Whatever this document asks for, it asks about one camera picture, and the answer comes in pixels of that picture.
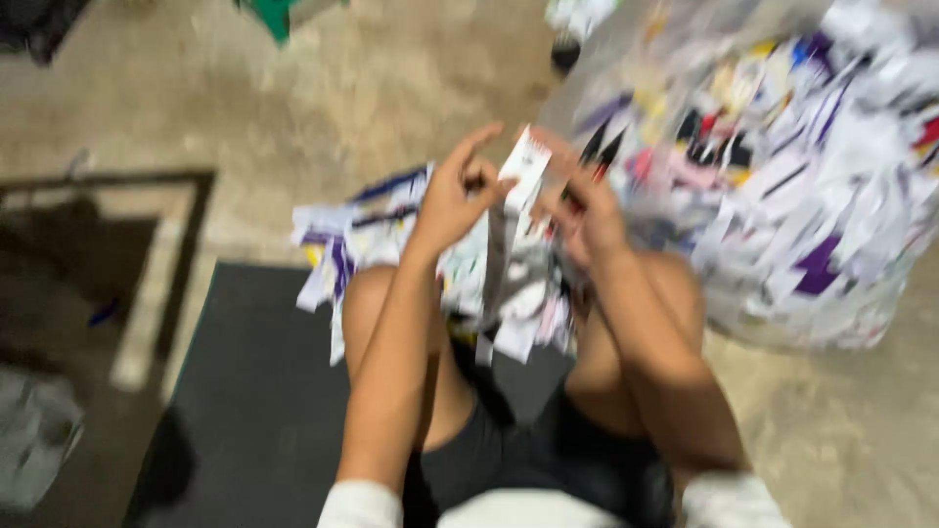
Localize person's right hand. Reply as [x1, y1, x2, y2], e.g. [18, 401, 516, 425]
[518, 126, 630, 271]

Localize person's left hand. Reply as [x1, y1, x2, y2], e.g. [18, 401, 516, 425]
[411, 122, 519, 256]

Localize white paper label strip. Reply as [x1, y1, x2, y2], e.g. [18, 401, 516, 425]
[484, 125, 553, 309]

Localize black handled scissors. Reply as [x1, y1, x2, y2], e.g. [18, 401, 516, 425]
[559, 122, 629, 208]

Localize person's right leg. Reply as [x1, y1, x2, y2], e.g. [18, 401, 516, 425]
[563, 249, 707, 438]

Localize person's leg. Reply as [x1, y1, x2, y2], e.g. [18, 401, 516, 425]
[563, 249, 707, 438]
[342, 264, 478, 453]

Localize heap of paper scraps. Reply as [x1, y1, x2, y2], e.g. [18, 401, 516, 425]
[291, 163, 588, 368]

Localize person's left leg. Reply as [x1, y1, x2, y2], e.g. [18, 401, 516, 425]
[342, 264, 478, 453]

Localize person's black shorts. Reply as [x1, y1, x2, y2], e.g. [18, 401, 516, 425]
[402, 323, 676, 528]

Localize person's white shirt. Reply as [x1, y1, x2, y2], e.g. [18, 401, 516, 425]
[317, 472, 793, 528]

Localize green object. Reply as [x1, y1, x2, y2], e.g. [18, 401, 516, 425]
[235, 0, 350, 46]

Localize dark grey floor mat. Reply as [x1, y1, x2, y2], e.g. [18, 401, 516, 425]
[122, 261, 576, 528]

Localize dark object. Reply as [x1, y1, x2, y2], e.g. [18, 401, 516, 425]
[0, 0, 93, 66]

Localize grey plastic bag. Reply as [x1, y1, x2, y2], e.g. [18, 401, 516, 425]
[0, 364, 86, 514]

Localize dark metal frame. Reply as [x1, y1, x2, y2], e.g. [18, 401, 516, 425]
[0, 169, 217, 397]

